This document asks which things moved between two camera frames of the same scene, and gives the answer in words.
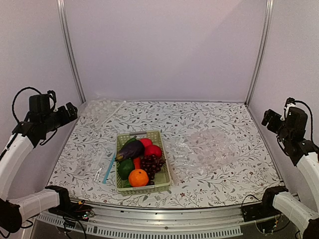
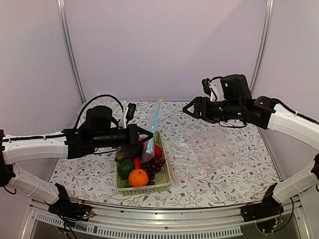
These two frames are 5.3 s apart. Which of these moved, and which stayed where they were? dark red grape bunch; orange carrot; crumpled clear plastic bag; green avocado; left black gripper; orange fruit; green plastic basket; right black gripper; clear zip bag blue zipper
Moved: right black gripper; clear zip bag blue zipper; left black gripper
Stayed: dark red grape bunch; crumpled clear plastic bag; orange fruit; green avocado; green plastic basket; orange carrot
